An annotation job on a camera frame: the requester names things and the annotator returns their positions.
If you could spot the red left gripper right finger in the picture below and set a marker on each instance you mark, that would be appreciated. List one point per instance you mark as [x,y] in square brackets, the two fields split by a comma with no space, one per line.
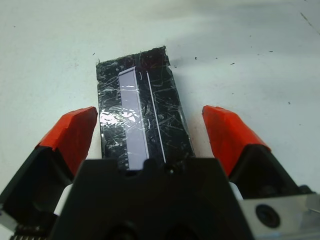
[232,137]

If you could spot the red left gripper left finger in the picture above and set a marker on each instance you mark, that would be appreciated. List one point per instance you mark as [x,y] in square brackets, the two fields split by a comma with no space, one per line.
[65,140]

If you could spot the black camera box lid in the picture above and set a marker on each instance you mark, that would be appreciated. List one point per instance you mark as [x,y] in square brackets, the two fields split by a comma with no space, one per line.
[140,112]

